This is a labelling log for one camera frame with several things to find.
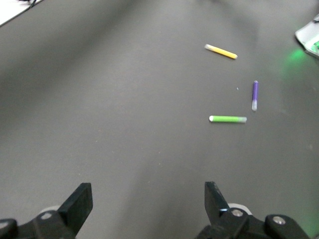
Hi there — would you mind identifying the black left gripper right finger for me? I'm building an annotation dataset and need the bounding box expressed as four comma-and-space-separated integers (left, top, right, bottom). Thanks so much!
196, 181, 310, 239

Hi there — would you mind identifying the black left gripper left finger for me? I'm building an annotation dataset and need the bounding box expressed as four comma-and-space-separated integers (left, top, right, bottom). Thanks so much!
0, 183, 93, 239

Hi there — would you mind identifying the green marker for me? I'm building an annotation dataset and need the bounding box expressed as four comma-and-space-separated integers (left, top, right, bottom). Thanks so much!
209, 115, 248, 123

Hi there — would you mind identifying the purple marker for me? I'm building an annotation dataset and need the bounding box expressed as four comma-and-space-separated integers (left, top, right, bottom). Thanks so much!
251, 80, 259, 112

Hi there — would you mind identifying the yellow marker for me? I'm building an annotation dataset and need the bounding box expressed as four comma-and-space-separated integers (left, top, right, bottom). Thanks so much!
204, 44, 238, 60

